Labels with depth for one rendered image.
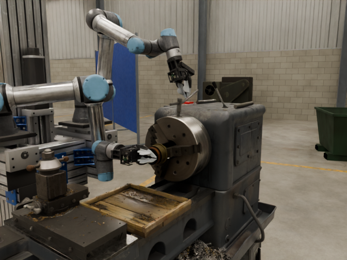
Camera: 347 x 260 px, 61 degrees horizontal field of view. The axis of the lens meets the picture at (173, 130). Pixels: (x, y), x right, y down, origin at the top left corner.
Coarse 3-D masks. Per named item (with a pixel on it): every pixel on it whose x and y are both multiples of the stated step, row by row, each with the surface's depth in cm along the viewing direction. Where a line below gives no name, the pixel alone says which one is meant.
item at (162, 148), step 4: (156, 144) 131; (160, 144) 131; (148, 148) 128; (152, 148) 127; (156, 148) 128; (160, 148) 128; (164, 148) 130; (156, 152) 126; (160, 152) 128; (164, 152) 129; (148, 156) 131; (156, 156) 126; (160, 156) 128; (164, 156) 129; (156, 160) 126; (160, 160) 128; (164, 160) 131; (152, 164) 128; (156, 164) 130
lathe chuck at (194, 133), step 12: (156, 120) 142; (168, 120) 137; (180, 120) 134; (192, 120) 139; (168, 132) 138; (180, 132) 134; (192, 132) 131; (168, 144) 146; (180, 144) 135; (192, 144) 131; (204, 144) 135; (180, 156) 136; (192, 156) 132; (204, 156) 136; (168, 168) 141; (180, 168) 137; (192, 168) 133; (168, 180) 142; (180, 180) 138
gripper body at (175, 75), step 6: (168, 60) 146; (174, 60) 145; (180, 60) 150; (168, 66) 146; (174, 66) 147; (180, 66) 149; (168, 72) 147; (174, 72) 146; (180, 72) 145; (186, 72) 149; (174, 78) 147; (180, 78) 145
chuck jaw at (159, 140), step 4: (156, 124) 140; (152, 128) 138; (156, 128) 139; (160, 128) 140; (152, 132) 139; (156, 132) 137; (160, 132) 139; (152, 136) 136; (156, 136) 135; (160, 136) 137; (164, 136) 139; (152, 140) 137; (156, 140) 134; (160, 140) 135; (164, 140) 137; (168, 140) 139; (152, 144) 134; (164, 144) 139
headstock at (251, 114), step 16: (160, 112) 161; (176, 112) 155; (192, 112) 150; (208, 112) 146; (224, 112) 142; (240, 112) 151; (256, 112) 169; (208, 128) 143; (224, 128) 139; (240, 128) 154; (256, 128) 173; (224, 144) 140; (240, 144) 155; (256, 144) 176; (224, 160) 142; (240, 160) 158; (256, 160) 182; (192, 176) 153; (208, 176) 147; (224, 176) 143; (240, 176) 162
